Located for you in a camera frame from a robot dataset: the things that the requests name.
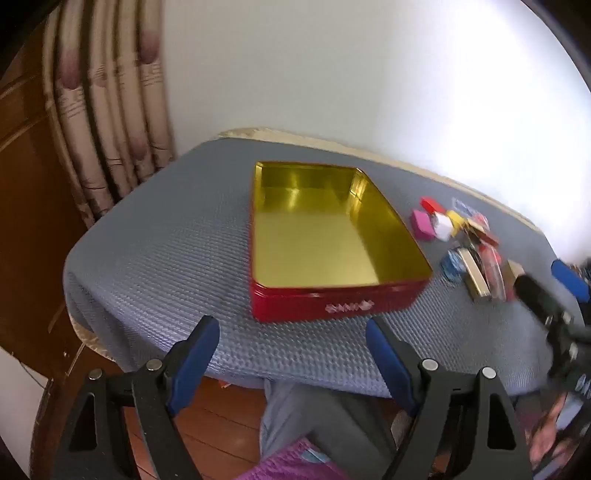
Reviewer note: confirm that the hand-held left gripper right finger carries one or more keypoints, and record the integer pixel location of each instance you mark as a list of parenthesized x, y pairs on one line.
[(388, 353)]

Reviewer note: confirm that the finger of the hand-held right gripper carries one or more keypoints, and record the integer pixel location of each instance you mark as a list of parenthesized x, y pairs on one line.
[(535, 293), (570, 279)]

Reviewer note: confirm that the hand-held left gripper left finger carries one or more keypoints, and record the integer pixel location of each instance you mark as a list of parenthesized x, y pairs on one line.
[(196, 357)]

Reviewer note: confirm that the gold long box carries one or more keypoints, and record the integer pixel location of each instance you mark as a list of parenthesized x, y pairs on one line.
[(475, 279)]

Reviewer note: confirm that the blue patterned small box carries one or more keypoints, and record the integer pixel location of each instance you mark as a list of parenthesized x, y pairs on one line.
[(452, 266)]

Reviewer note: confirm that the white wooden block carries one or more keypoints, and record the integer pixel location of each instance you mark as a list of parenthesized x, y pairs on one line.
[(444, 227)]

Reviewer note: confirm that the red tin box gold inside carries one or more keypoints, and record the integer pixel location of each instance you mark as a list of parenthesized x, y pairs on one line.
[(323, 230)]

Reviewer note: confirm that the person's right hand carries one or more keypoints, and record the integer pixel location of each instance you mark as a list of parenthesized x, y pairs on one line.
[(556, 424)]

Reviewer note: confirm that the brown small box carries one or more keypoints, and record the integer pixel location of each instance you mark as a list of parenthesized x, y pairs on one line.
[(512, 277)]

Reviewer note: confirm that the yellow and red small box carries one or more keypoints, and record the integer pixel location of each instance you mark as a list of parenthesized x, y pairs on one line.
[(478, 224)]

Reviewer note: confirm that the person's grey trouser leg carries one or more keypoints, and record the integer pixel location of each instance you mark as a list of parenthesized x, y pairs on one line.
[(318, 415)]

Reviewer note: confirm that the yellow wooden block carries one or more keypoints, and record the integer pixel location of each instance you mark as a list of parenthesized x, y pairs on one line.
[(457, 218)]

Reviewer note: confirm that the grey textured table mat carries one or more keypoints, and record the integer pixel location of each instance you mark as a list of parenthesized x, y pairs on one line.
[(161, 254)]

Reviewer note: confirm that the clear plastic case blue label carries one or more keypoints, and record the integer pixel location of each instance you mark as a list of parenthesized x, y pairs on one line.
[(464, 206)]

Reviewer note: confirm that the pink wooden block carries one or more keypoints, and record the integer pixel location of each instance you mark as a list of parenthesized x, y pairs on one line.
[(422, 225)]

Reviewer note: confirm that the red wooden block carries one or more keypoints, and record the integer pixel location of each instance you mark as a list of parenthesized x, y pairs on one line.
[(428, 204)]

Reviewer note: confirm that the purple cloth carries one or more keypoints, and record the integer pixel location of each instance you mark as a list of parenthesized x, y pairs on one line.
[(295, 464)]

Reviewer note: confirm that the brown wooden wardrobe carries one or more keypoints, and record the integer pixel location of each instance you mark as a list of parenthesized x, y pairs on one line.
[(27, 184)]

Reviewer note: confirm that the beige patterned curtain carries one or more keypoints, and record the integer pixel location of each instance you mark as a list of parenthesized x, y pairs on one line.
[(115, 115)]

